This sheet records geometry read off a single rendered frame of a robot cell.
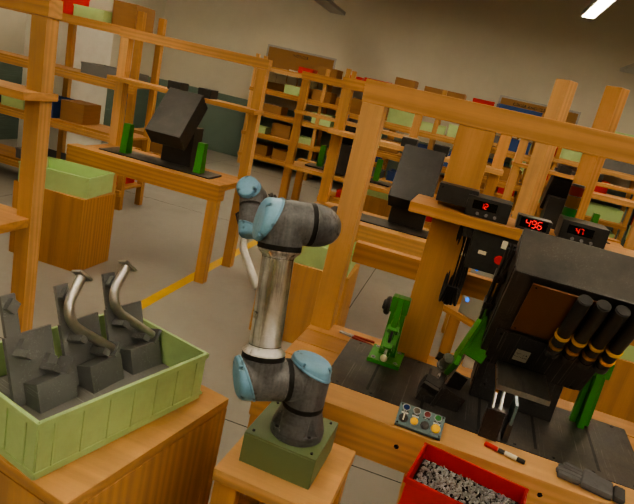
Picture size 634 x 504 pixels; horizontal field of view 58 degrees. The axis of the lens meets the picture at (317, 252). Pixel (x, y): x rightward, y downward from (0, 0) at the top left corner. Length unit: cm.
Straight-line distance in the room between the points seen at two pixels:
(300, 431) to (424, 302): 98
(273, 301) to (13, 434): 74
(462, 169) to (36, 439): 167
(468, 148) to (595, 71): 989
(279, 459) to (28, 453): 63
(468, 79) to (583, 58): 205
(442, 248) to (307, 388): 100
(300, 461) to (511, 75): 1078
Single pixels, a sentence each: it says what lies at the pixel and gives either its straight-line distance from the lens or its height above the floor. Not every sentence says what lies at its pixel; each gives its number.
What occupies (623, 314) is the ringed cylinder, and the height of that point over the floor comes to 148.
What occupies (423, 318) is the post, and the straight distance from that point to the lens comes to 242.
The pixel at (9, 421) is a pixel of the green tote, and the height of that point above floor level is 91.
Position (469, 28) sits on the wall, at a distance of 1202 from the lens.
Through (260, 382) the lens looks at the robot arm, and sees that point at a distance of 151.
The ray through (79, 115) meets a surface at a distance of 736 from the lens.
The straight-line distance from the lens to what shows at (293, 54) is 1250.
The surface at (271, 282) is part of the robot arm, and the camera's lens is 147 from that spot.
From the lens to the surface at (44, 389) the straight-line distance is 182.
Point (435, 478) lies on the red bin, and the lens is 183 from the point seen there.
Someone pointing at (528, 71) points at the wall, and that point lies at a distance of 1197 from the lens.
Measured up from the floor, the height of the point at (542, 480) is 90.
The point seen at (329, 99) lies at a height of 165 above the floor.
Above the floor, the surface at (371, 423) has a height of 88.
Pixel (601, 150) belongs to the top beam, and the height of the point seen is 187.
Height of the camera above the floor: 187
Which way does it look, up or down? 16 degrees down
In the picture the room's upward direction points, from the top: 13 degrees clockwise
